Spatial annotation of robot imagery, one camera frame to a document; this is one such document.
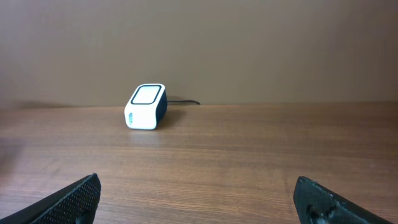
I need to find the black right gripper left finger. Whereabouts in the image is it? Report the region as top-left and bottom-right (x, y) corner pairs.
(1, 173), (101, 224)

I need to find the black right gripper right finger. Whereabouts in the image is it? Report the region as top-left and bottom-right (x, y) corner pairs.
(293, 176), (392, 224)

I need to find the white barcode scanner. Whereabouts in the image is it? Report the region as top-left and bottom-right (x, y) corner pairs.
(124, 83), (168, 130)

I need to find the black scanner cable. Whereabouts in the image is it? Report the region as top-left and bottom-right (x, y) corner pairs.
(167, 100), (201, 106)

